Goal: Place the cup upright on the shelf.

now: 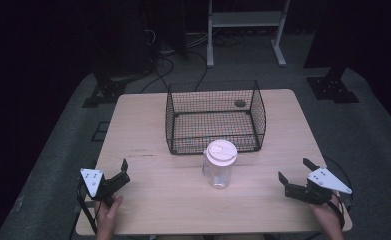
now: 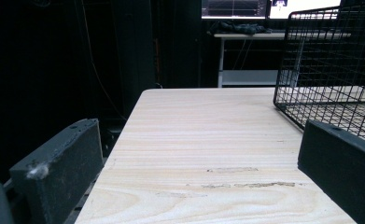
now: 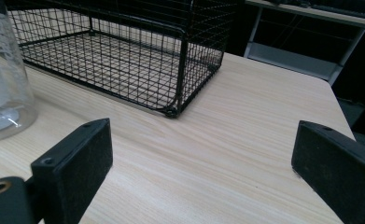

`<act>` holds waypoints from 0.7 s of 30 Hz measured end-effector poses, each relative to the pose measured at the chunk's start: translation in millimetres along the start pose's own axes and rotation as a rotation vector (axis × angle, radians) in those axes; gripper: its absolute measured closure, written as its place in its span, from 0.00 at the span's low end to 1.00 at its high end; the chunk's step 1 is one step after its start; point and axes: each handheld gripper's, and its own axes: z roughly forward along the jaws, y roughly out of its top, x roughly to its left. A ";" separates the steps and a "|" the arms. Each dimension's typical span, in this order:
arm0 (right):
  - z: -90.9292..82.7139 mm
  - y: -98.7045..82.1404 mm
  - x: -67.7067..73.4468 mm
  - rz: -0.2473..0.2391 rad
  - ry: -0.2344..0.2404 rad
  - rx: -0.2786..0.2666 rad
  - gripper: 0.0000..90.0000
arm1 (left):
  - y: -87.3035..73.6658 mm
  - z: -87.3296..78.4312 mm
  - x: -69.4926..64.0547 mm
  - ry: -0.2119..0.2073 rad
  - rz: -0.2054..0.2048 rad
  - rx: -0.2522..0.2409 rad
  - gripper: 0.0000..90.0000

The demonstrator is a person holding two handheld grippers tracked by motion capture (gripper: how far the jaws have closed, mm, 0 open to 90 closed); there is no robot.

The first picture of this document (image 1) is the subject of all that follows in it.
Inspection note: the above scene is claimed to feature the clear cup with white lid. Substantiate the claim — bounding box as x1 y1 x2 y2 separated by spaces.
201 139 239 190

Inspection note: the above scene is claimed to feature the black wrist strap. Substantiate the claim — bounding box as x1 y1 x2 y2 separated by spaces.
327 199 346 231

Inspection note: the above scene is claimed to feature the white metal stand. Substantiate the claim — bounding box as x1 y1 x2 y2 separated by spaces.
205 0 291 68

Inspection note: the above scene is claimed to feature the black stand base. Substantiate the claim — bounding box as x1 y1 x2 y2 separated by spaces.
306 66 361 105
81 74 128 109

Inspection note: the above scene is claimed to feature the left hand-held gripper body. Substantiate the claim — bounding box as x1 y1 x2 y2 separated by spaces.
79 168 121 208

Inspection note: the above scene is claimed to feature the black wire basket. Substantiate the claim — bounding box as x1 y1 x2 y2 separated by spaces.
164 79 268 156

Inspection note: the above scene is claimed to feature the person's right hand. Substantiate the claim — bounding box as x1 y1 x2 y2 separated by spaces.
308 194 346 233

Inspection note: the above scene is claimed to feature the person's left hand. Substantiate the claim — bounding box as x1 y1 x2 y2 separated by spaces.
96 194 124 234

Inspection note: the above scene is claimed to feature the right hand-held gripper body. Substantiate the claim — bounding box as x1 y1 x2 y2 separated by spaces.
284 166 354 206

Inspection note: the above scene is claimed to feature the black floor cable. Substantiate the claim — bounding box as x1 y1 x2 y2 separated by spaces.
139 49 209 95

